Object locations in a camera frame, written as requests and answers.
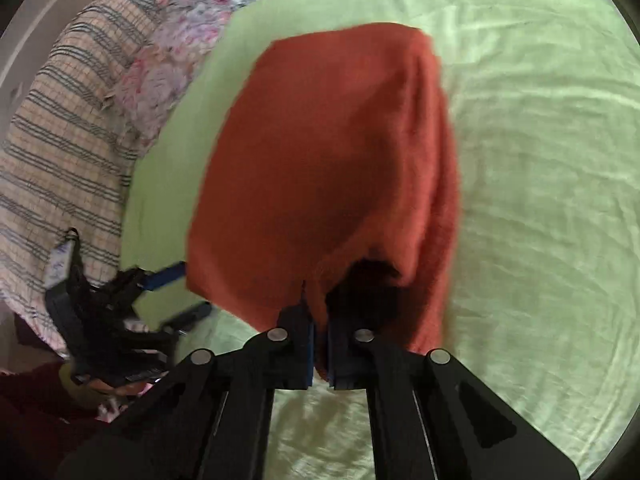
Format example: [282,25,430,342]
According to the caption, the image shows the rust orange knit sweater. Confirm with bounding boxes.
[186,23,460,354]

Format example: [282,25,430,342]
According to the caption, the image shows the light green bed sheet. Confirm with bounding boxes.
[120,0,639,478]

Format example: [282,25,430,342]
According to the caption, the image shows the pink floral pillow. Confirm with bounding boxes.
[112,2,231,153]

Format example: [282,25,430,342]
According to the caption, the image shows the person's left hand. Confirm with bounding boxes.
[58,363,150,408]

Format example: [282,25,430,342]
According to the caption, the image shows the plaid checked blanket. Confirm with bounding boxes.
[1,0,163,353]

